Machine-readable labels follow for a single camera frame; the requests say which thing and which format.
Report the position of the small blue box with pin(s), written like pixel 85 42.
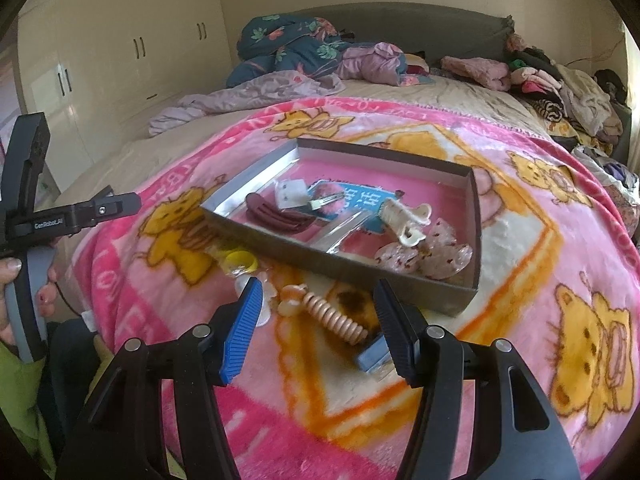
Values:
pixel 372 355

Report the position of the dark floral quilt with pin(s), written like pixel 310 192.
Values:
pixel 285 45

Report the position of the long clear plastic packet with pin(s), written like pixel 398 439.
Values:
pixel 340 227

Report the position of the patterned purple cloth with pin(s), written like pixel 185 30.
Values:
pixel 615 175

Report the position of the pink knit garment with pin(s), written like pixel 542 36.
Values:
pixel 475 70

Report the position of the grey cardboard box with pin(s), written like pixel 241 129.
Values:
pixel 350 272

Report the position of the bed with beige sheet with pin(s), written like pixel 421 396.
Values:
pixel 125 160

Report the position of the pile of clothes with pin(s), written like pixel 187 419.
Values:
pixel 580 90

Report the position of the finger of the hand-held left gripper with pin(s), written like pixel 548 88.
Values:
pixel 110 210
pixel 100 192

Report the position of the grey bed headboard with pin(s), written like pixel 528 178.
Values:
pixel 425 30

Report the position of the dark teal cloth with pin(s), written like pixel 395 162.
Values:
pixel 75 370

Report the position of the lavender sheet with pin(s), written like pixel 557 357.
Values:
pixel 260 90

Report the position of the pink printed blanket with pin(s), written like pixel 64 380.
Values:
pixel 500 260

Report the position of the person's left hand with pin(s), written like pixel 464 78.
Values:
pixel 47 295

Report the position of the white earring card packet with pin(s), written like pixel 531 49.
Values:
pixel 292 192

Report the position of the peach hair ornament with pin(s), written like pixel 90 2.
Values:
pixel 292 302

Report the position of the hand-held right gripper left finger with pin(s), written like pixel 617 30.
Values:
pixel 240 335

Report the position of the floral fabric scrunchie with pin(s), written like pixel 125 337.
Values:
pixel 440 255

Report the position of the pink pompom hair clip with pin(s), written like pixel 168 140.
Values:
pixel 325 195

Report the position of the purple pink garment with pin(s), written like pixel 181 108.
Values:
pixel 370 60

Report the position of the maroon hair clip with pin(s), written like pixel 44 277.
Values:
pixel 280 217

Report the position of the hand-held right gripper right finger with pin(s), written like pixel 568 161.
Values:
pixel 397 335

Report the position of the cream wardrobe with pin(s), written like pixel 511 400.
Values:
pixel 125 35

